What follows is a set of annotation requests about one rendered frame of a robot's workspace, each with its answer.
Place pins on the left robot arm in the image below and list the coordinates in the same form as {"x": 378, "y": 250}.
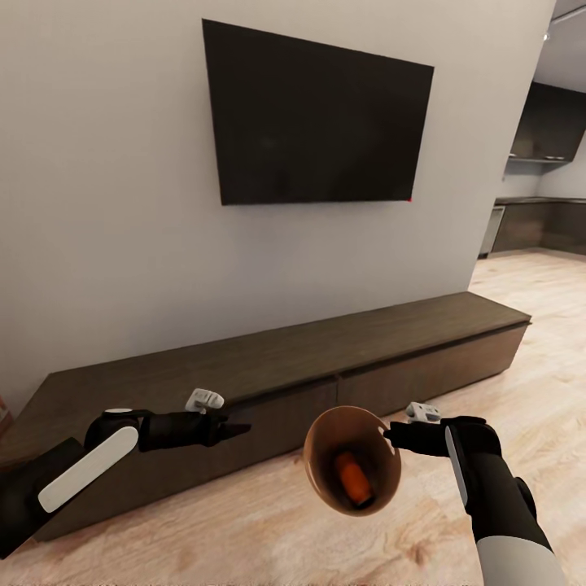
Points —
{"x": 36, "y": 493}

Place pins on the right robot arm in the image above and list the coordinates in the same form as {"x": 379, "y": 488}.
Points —
{"x": 512, "y": 548}

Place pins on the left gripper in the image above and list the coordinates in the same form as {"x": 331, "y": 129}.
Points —
{"x": 206, "y": 429}

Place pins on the trash can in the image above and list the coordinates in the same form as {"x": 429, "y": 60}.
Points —
{"x": 348, "y": 427}

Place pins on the wall mounted tv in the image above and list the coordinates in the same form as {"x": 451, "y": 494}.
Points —
{"x": 297, "y": 121}

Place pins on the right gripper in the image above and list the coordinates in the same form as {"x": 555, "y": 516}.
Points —
{"x": 409, "y": 437}

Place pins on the can of soda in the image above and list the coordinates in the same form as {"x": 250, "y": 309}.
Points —
{"x": 355, "y": 484}

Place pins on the dishwasher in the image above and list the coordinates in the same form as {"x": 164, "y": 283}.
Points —
{"x": 491, "y": 230}

